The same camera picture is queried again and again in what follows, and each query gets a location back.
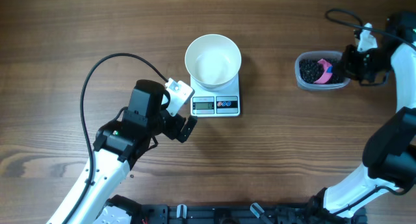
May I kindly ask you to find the pink scoop blue handle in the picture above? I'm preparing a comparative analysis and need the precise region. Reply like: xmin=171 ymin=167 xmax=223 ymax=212
xmin=314 ymin=58 xmax=333 ymax=84

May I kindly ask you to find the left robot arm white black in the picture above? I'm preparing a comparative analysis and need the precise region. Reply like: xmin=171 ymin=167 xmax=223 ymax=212
xmin=49 ymin=79 xmax=197 ymax=223

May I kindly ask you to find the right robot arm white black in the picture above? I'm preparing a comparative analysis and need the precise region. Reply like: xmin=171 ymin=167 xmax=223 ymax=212
xmin=304 ymin=10 xmax=415 ymax=223

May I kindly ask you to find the white digital kitchen scale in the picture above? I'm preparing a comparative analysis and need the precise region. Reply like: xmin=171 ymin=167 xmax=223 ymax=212
xmin=190 ymin=75 xmax=241 ymax=118

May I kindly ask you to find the white bowl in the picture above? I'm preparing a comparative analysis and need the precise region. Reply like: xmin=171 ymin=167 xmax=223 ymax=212
xmin=185 ymin=34 xmax=242 ymax=88

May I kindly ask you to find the clear plastic container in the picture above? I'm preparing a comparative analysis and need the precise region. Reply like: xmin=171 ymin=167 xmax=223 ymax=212
xmin=294 ymin=51 xmax=350 ymax=91

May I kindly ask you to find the black mounting rail base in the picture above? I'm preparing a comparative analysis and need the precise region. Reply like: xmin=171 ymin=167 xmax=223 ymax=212
xmin=107 ymin=194 xmax=368 ymax=224

